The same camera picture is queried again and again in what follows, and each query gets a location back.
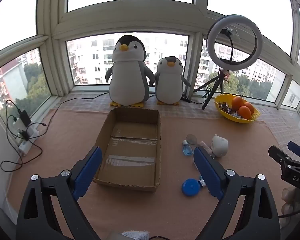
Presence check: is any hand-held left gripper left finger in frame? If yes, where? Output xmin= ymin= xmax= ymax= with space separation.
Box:
xmin=16 ymin=146 xmax=103 ymax=240

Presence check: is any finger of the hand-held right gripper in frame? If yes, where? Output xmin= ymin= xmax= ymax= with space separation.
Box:
xmin=268 ymin=145 xmax=299 ymax=172
xmin=287 ymin=141 xmax=300 ymax=160

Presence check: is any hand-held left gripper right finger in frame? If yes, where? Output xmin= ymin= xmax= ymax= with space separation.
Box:
xmin=193 ymin=145 xmax=282 ymax=240

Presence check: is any blue round tape measure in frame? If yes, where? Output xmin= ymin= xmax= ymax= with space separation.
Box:
xmin=181 ymin=179 xmax=202 ymax=197

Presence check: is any pink tube with grey cap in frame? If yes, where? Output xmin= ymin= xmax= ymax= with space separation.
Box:
xmin=198 ymin=141 xmax=213 ymax=155

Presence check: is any white travel plug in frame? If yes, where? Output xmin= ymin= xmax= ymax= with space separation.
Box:
xmin=210 ymin=134 xmax=229 ymax=158

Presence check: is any small blue bottle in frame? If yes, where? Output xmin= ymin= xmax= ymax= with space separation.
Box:
xmin=182 ymin=141 xmax=192 ymax=157

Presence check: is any grey metal spoon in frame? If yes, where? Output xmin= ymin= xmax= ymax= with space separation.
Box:
xmin=187 ymin=134 xmax=199 ymax=148

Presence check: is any cardboard box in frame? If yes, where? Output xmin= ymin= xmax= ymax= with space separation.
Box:
xmin=93 ymin=107 xmax=162 ymax=192

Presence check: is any person's right hand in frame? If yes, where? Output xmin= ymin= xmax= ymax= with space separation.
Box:
xmin=282 ymin=187 xmax=300 ymax=227

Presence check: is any checked cloth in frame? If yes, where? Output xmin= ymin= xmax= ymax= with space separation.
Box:
xmin=52 ymin=92 xmax=300 ymax=143

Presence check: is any peach blanket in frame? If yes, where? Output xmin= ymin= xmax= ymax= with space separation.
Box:
xmin=7 ymin=109 xmax=285 ymax=240

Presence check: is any yellow fruit bowl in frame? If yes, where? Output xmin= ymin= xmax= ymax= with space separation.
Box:
xmin=214 ymin=94 xmax=261 ymax=124

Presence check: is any white power strip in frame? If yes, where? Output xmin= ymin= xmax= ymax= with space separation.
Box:
xmin=16 ymin=127 xmax=39 ymax=157

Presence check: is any pile of wrapped candies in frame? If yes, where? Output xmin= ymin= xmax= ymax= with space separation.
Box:
xmin=218 ymin=101 xmax=238 ymax=118

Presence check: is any white fluffy cloth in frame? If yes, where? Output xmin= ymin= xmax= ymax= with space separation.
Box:
xmin=107 ymin=229 xmax=150 ymax=240

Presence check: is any black charger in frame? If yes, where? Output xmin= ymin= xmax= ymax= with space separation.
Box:
xmin=17 ymin=109 xmax=32 ymax=127

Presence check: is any small penguin plush toy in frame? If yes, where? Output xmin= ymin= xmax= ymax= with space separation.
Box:
xmin=150 ymin=56 xmax=191 ymax=105

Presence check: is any black tripod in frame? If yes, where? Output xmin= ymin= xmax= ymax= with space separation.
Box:
xmin=194 ymin=69 xmax=230 ymax=110

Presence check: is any large penguin plush toy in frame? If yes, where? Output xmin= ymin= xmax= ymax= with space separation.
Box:
xmin=105 ymin=35 xmax=155 ymax=107

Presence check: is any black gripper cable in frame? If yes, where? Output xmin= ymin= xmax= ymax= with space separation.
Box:
xmin=277 ymin=211 xmax=300 ymax=219

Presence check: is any looped black cable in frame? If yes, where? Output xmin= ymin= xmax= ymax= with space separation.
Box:
xmin=0 ymin=130 xmax=43 ymax=173

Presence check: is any black cable with plug end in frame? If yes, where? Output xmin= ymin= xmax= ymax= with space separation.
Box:
xmin=25 ymin=122 xmax=47 ymax=132

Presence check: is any long black cable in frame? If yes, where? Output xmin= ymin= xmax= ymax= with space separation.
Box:
xmin=36 ymin=92 xmax=109 ymax=140

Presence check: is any white ring light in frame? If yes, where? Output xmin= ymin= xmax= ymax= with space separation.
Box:
xmin=206 ymin=15 xmax=263 ymax=69

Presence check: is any white window frame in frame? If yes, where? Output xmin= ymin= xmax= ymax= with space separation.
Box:
xmin=0 ymin=0 xmax=300 ymax=120

